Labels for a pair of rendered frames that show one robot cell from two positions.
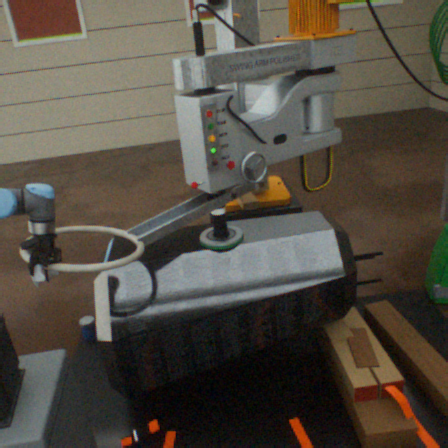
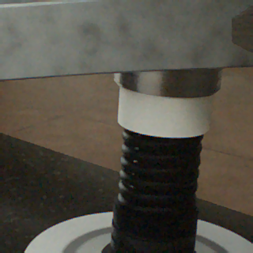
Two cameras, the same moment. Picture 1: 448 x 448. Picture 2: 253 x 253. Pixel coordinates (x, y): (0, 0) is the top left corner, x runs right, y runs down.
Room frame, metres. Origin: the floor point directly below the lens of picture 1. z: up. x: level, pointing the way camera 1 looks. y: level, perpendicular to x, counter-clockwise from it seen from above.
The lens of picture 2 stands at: (1.60, -0.25, 1.15)
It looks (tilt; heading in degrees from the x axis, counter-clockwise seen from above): 20 degrees down; 37
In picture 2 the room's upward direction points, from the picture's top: 4 degrees clockwise
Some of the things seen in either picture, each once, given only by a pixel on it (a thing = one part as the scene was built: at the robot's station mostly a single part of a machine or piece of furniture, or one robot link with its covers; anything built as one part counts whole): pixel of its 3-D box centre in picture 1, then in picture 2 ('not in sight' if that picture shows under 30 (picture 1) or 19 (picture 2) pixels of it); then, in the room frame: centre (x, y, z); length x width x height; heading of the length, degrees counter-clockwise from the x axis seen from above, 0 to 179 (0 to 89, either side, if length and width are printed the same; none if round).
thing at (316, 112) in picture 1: (315, 110); not in sight; (2.33, -0.56, 1.39); 0.19 x 0.19 x 0.20
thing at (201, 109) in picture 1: (209, 138); not in sight; (1.86, 0.00, 1.41); 0.08 x 0.03 x 0.28; 121
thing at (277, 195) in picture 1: (250, 192); not in sight; (2.89, -0.23, 0.76); 0.49 x 0.49 x 0.05; 1
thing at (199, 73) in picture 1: (266, 63); not in sight; (2.17, -0.30, 1.66); 0.96 x 0.25 x 0.17; 121
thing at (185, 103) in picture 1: (225, 138); not in sight; (2.03, -0.07, 1.36); 0.36 x 0.22 x 0.45; 121
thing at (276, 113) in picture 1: (278, 128); not in sight; (2.18, -0.34, 1.35); 0.74 x 0.23 x 0.49; 121
